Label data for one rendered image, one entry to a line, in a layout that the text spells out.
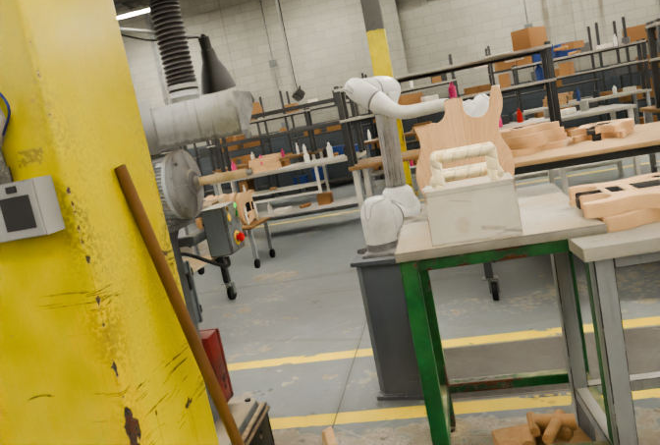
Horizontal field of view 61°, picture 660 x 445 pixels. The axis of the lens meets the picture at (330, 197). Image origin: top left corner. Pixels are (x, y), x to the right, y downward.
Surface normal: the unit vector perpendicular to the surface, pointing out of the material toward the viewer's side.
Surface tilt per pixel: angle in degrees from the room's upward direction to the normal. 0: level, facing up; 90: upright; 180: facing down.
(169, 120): 90
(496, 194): 90
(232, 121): 90
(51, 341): 90
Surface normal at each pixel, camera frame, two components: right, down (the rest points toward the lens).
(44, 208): 0.96, -0.16
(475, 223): -0.20, 0.17
